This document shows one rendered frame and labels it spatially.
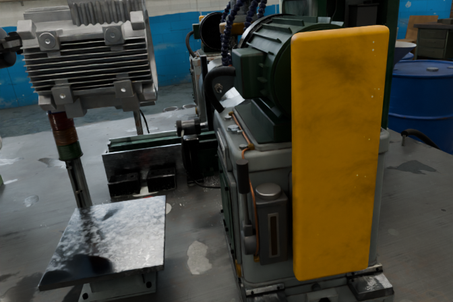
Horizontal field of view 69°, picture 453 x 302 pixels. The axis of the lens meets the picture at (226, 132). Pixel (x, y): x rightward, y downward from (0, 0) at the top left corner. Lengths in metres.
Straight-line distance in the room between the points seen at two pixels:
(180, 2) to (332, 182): 6.32
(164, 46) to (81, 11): 6.06
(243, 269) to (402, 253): 0.42
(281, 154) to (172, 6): 6.21
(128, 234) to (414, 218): 0.76
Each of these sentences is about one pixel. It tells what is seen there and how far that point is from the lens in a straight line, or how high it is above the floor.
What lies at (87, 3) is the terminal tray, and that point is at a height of 1.41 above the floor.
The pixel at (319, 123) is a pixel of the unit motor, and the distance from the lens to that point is 0.47.
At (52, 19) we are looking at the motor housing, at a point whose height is 1.39.
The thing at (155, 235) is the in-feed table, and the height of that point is 0.92.
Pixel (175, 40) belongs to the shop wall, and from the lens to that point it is 6.70.
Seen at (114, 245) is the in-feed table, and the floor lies 0.92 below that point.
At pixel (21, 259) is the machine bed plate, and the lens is 1.10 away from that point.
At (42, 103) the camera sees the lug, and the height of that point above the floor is 1.26.
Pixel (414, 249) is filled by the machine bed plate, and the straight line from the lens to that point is 0.97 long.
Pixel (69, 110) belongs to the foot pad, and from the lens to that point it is 0.67.
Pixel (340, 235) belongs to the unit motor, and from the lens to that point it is 0.59.
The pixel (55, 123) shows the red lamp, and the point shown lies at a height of 1.14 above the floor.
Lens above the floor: 1.39
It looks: 21 degrees down
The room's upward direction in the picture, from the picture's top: 5 degrees counter-clockwise
